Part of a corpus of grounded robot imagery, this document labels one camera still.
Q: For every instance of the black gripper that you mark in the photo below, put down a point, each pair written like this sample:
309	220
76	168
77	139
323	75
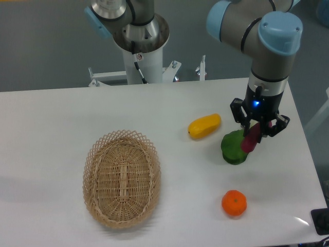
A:
261	104

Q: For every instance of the purple sweet potato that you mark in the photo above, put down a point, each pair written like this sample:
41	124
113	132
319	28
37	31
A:
250	141

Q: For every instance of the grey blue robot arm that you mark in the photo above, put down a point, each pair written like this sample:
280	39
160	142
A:
266	31

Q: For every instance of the green vegetable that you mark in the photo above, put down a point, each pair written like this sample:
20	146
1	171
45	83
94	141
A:
231	148

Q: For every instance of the yellow mango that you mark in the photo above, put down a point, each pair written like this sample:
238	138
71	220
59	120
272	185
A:
204	126

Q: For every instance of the orange mandarin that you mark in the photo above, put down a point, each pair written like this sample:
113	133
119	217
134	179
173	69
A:
234	203

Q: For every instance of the black device at edge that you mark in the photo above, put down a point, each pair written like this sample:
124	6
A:
320	220

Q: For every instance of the woven wicker basket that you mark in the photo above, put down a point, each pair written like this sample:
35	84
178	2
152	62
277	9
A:
122	179

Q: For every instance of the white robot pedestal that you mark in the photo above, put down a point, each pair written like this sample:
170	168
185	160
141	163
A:
142	50

